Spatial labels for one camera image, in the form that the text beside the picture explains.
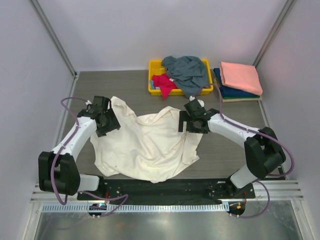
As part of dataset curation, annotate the yellow plastic bin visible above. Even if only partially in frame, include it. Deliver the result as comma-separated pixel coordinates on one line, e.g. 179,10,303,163
147,58,214,96

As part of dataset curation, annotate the cream white t shirt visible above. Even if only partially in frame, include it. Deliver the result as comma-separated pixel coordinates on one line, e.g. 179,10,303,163
90,96,203,183

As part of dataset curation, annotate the folded navy blue t shirt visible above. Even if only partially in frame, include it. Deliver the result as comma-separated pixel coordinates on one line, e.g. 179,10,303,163
213,68,260,98

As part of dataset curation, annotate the white slotted cable duct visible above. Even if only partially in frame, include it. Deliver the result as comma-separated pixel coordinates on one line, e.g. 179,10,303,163
41,202,230,213

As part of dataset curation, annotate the magenta red t shirt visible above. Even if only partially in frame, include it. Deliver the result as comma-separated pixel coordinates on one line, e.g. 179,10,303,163
151,73,177,100

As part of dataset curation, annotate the right aluminium corner post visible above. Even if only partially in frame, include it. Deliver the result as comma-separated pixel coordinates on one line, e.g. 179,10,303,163
253,0,297,68

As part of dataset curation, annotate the aluminium frame rail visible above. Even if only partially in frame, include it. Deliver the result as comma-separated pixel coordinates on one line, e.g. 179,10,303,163
30,178,304,203

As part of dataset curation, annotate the light blue cloth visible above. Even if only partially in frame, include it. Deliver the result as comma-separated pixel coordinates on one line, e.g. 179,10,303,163
149,80,156,90

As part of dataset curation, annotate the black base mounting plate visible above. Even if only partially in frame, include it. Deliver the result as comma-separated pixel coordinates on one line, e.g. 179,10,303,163
92,178,256,206

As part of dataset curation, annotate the left aluminium corner post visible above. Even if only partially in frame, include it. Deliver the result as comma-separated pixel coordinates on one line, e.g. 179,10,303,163
29,0,77,79

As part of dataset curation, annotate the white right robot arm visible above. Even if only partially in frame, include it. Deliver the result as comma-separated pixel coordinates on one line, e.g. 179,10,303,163
178,99,286,198

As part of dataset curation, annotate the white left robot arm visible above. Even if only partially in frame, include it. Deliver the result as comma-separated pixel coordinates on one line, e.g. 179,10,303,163
38,96,121,200

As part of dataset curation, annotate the folded pink t shirt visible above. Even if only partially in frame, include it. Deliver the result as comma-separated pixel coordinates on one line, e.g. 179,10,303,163
219,61,263,96

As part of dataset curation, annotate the aluminium corner post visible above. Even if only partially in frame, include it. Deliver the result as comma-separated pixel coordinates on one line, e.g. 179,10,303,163
29,0,77,79
253,0,297,68

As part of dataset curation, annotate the grey blue t shirt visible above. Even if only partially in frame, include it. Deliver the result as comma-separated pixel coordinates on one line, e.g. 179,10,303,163
161,56,209,98

